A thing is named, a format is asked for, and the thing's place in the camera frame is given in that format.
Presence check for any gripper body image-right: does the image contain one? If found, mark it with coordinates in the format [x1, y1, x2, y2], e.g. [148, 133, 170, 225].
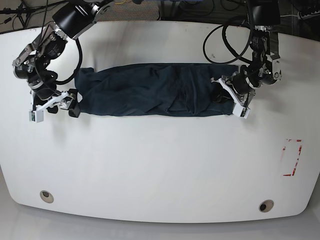
[210, 71, 255, 109]

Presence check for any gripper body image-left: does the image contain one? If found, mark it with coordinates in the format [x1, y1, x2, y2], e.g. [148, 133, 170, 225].
[30, 89, 75, 113]

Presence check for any dark teal T-shirt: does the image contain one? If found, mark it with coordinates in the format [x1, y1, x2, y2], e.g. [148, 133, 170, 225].
[74, 63, 238, 117]

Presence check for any red tape rectangle marking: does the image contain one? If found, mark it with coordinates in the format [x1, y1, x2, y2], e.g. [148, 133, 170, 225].
[280, 139, 303, 177]

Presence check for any black tripod stand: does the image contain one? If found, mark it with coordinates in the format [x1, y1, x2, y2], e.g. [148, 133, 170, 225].
[0, 0, 66, 30]

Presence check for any white power strip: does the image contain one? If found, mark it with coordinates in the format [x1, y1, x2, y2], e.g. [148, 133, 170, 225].
[297, 5, 320, 20]

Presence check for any wrist camera board image-left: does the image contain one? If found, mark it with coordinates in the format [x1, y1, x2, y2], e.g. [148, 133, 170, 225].
[28, 110, 44, 123]

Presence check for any wrist camera board image-right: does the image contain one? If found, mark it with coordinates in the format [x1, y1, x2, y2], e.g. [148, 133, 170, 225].
[232, 103, 251, 119]

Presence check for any left table cable grommet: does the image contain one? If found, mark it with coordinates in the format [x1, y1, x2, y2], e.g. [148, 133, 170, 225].
[39, 190, 54, 204]

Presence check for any table cable grommet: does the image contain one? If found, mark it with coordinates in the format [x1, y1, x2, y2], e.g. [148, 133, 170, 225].
[258, 199, 274, 213]
[39, 190, 54, 204]

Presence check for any right table cable grommet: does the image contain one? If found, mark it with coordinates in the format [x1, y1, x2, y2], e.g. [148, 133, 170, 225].
[258, 199, 274, 213]

